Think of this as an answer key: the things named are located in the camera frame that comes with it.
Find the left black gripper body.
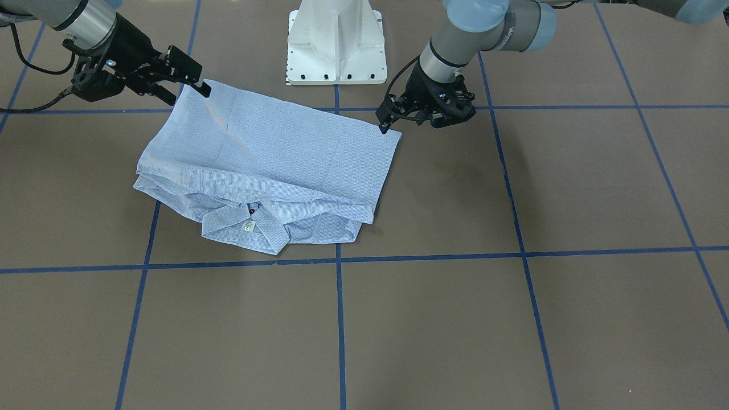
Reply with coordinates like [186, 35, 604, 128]
[390, 60, 477, 128]

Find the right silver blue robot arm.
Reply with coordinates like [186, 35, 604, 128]
[2, 1, 211, 106]

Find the light blue striped shirt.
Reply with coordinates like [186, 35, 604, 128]
[133, 81, 402, 255]

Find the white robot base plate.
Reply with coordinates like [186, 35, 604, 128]
[285, 1, 388, 86]

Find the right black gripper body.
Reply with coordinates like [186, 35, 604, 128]
[71, 15, 164, 102]

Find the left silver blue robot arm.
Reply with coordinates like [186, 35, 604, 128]
[375, 1, 576, 133]

